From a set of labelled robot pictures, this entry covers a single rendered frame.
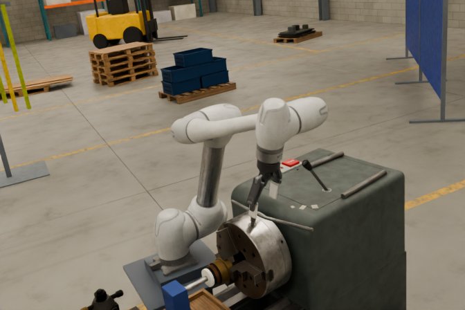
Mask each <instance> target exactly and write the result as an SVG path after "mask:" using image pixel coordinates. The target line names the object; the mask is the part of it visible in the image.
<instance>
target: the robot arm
mask: <svg viewBox="0 0 465 310"><path fill-rule="evenodd" d="M327 116H328V107H327V105H326V103H325V102H324V100H322V99H320V98H316V97H308V98H300V99H297V100H293V101H290V102H285V101H284V100H283V99H281V98H269V99H266V100H265V101H263V103H262V105H261V107H260V109H259V113H257V114H253V115H249V116H242V114H241V111H240V110H239V108H238V107H236V106H234V105H231V104H216V105H212V106H209V107H206V108H203V109H201V110H199V111H196V112H194V113H191V114H190V115H187V116H185V117H184V118H181V119H178V120H176V121H175V122H174V123H173V125H172V126H171V134H172V136H173V139H174V140H176V141H177V142H179V143H181V144H189V145H190V144H196V143H202V142H203V151H202V157H201V168H200V174H199V184H198V191H197V195H196V196H195V197H194V198H193V199H192V202H191V203H190V205H189V207H188V210H186V211H185V212H181V211H180V210H178V209H175V208H168V209H165V210H163V211H161V212H160V213H159V214H158V215H157V217H156V220H155V223H154V239H155V243H156V249H157V251H158V256H156V257H153V263H152V264H150V265H149V267H150V270H151V271H152V270H156V269H161V270H162V272H163V276H165V277H167V276H169V275H171V274H173V273H175V272H177V271H181V270H183V269H185V268H188V267H190V266H195V265H197V264H198V263H199V261H198V260H197V259H195V258H194V257H193V256H192V254H191V253H190V249H189V247H190V246H191V245H192V244H193V243H194V242H195V241H196V240H198V239H201V238H204V237H206V236H208V235H210V234H212V233H214V232H215V231H217V230H218V228H219V226H220V225H221V224H222V223H223V222H226V221H227V219H228V210H227V208H226V206H225V204H224V203H223V202H222V201H220V200H219V198H218V197H217V196H218V191H219V183H220V178H221V170H222V165H223V160H224V152H225V147H226V145H227V144H228V143H229V142H230V139H231V138H232V137H233V134H238V133H242V132H245V131H251V130H254V129H256V137H257V144H256V145H257V147H256V154H255V155H256V157H257V168H258V170H259V175H258V177H256V176H254V178H253V184H252V186H251V189H250V192H249V195H248V198H247V201H246V203H247V204H249V205H250V206H249V213H248V216H250V217H252V218H254V219H256V218H257V208H258V202H257V201H258V199H259V196H260V194H261V192H262V190H263V188H264V187H265V186H266V184H267V182H268V181H269V180H270V179H271V180H272V181H271V185H270V191H269V197H270V198H273V199H277V190H278V183H279V184H281V181H280V179H282V173H281V169H280V160H281V159H282V154H283V149H284V142H286V141H287V140H288V139H290V138H291V137H292V136H294V135H296V134H302V133H304V132H307V131H310V130H312V129H315V128H316V127H319V126H320V125H321V124H322V123H323V122H324V121H325V120H326V119H327ZM262 182H264V184H263V183H262Z"/></svg>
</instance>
